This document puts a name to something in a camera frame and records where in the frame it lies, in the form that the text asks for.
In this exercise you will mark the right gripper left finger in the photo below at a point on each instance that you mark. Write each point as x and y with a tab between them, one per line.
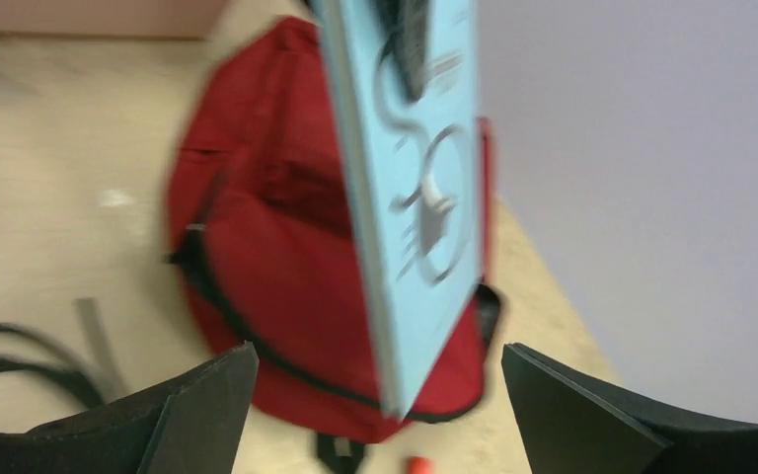
192	423

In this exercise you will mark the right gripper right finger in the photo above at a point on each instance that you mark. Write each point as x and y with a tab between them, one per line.
571	422

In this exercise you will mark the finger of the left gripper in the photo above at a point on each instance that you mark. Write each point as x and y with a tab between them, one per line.
406	24

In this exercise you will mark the light blue book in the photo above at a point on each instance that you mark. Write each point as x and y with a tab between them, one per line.
413	177

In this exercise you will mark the red student backpack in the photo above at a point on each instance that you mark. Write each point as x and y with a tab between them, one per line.
260	234

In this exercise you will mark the red orange crayon marker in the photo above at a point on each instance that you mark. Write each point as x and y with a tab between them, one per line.
419	465

